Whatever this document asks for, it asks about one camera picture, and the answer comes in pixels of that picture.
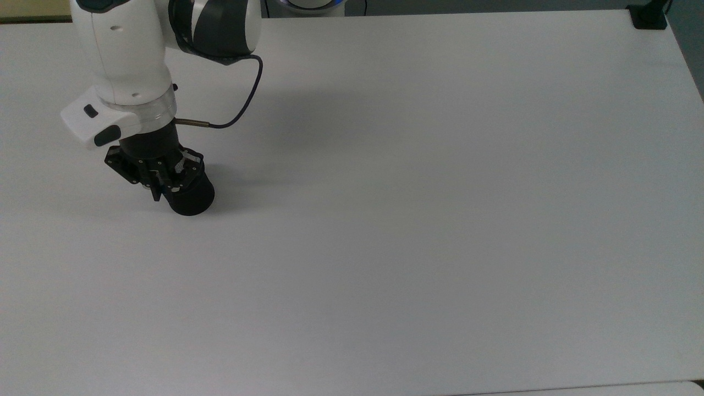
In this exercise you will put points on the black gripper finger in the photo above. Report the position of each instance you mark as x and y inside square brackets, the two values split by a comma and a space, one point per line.
[176, 179]
[155, 187]

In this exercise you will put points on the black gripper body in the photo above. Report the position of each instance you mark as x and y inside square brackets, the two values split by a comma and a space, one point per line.
[148, 146]

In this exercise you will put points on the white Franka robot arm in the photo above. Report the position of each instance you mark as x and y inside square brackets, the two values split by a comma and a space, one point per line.
[129, 60]

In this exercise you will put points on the black mesh pen cup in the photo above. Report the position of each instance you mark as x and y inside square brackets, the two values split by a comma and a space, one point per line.
[192, 198]

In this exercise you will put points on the beige table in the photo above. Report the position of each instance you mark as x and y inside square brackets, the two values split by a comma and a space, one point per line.
[33, 8]

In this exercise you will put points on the black pole clamp mount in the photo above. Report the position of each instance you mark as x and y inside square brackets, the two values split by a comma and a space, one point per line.
[649, 17]

